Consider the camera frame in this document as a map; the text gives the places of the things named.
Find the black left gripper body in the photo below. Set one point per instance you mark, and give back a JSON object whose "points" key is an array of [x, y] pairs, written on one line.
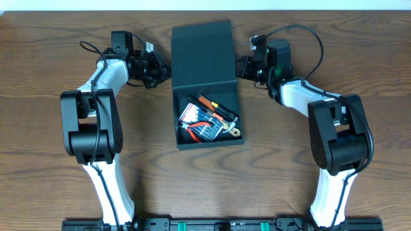
{"points": [[154, 68]]}

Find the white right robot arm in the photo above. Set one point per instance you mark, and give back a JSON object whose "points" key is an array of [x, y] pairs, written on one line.
{"points": [[340, 137]]}

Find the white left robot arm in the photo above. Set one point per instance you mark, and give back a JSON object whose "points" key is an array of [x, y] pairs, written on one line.
{"points": [[92, 128]]}

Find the black gift box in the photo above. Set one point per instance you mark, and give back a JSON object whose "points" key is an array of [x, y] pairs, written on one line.
{"points": [[203, 63]]}

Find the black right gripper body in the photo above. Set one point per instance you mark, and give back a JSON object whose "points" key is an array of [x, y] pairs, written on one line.
{"points": [[248, 72]]}

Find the blue precision screwdriver set case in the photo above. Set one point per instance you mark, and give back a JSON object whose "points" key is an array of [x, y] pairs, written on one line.
{"points": [[192, 114]]}

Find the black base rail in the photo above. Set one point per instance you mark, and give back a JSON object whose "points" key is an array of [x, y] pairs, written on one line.
{"points": [[277, 224]]}

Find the orange scraper wooden handle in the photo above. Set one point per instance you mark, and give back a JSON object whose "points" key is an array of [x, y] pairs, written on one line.
{"points": [[228, 126]]}

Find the red handled cutting pliers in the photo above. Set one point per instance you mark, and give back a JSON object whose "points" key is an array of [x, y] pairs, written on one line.
{"points": [[200, 131]]}

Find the black handled claw hammer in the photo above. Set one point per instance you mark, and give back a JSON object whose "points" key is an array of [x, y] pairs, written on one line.
{"points": [[195, 100]]}

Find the black handled screwdriver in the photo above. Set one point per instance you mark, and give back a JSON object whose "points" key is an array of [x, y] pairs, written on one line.
{"points": [[218, 108]]}

